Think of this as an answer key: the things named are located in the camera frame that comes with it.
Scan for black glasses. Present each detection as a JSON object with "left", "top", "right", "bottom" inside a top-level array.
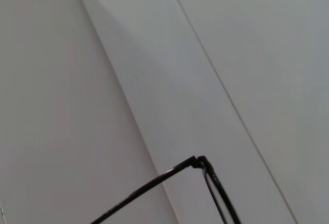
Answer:
[{"left": 89, "top": 155, "right": 242, "bottom": 224}]

